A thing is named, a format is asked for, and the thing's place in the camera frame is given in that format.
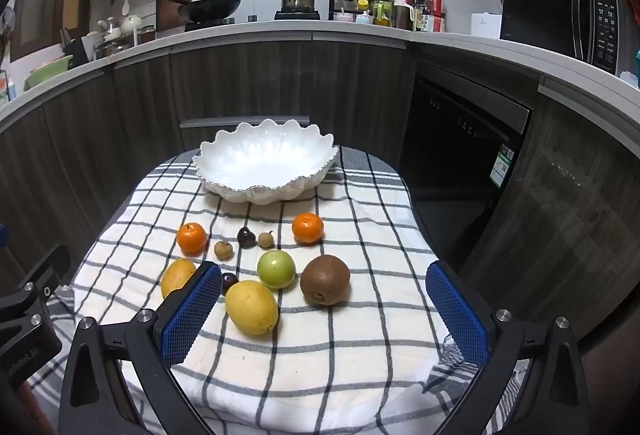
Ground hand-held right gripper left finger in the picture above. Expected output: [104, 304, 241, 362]
[59, 261, 223, 435]

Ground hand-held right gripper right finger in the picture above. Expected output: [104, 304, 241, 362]
[425, 260, 591, 435]

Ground yellow mango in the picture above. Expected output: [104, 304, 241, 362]
[160, 259, 197, 300]

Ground yellow lemon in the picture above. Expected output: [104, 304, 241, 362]
[225, 280, 279, 336]

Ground green apple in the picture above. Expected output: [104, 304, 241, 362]
[257, 250, 297, 289]

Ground brown kiwi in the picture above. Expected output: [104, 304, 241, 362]
[300, 254, 351, 306]

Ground white scalloped ceramic bowl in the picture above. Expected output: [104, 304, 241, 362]
[192, 119, 336, 206]

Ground orange mandarin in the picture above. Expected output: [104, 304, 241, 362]
[177, 222, 208, 257]
[292, 213, 325, 245]

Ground white grey checked cloth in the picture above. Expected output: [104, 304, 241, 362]
[25, 146, 531, 435]

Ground black built-in dishwasher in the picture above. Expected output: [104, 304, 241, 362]
[400, 60, 533, 266]

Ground green plastic basin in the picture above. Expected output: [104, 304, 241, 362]
[24, 55, 75, 90]

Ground black knife block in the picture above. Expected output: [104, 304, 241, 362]
[60, 29, 93, 63]

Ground dark wood base cabinets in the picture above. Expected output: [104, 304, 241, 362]
[0, 32, 640, 366]

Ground small white box appliance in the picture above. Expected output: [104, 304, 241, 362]
[470, 13, 502, 40]

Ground steel canister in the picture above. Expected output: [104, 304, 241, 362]
[392, 0, 413, 30]

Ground black wok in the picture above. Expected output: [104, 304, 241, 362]
[161, 0, 242, 23]

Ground black microwave oven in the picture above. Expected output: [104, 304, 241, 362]
[500, 0, 626, 76]

